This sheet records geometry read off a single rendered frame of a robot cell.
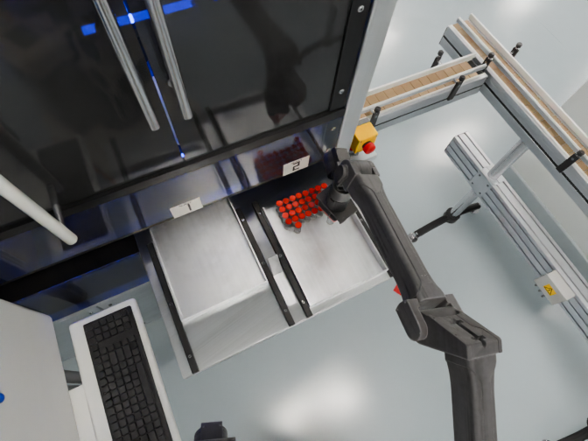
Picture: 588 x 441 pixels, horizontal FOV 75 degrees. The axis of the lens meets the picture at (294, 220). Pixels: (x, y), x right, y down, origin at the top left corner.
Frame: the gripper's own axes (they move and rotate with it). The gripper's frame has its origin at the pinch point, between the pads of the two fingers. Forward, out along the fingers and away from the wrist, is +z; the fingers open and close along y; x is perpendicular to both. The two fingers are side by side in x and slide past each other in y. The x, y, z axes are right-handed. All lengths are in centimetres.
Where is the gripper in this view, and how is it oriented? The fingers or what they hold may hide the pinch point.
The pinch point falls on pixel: (332, 216)
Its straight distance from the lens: 111.4
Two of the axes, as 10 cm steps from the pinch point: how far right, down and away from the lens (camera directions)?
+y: -6.4, -7.2, 2.7
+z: -0.6, 4.0, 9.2
